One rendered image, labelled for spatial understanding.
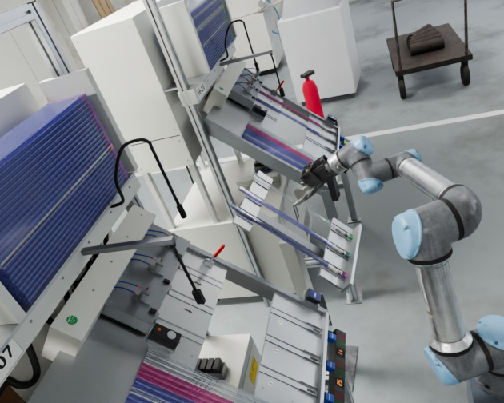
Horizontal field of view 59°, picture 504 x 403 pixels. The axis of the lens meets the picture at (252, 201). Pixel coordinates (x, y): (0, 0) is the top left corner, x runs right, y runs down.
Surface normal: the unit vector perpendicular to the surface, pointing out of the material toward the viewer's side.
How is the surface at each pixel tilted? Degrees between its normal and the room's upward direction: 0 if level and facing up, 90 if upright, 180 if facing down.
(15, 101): 90
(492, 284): 0
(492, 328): 8
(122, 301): 43
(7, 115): 90
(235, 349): 0
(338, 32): 90
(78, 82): 90
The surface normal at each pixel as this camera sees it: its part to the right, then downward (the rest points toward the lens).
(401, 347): -0.29, -0.81
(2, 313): -0.18, 0.58
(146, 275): 0.43, -0.68
